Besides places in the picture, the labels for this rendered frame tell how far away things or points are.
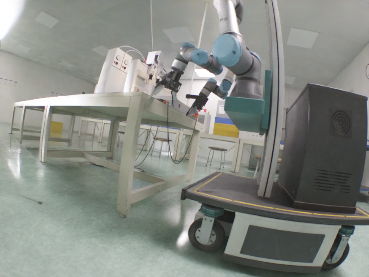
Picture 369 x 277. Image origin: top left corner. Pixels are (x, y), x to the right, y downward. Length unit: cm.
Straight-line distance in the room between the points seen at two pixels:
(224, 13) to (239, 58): 26
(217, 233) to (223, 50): 76
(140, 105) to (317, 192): 95
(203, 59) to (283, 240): 84
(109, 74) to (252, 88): 113
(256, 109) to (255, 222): 42
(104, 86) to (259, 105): 117
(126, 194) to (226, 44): 88
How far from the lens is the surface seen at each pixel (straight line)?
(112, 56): 154
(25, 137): 347
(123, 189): 100
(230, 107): 66
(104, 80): 147
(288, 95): 597
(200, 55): 79
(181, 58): 89
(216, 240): 82
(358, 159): 85
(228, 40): 65
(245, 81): 71
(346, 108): 83
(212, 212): 74
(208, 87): 130
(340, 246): 94
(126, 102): 100
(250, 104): 65
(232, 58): 63
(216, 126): 394
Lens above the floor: 52
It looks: 1 degrees up
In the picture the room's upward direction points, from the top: 9 degrees clockwise
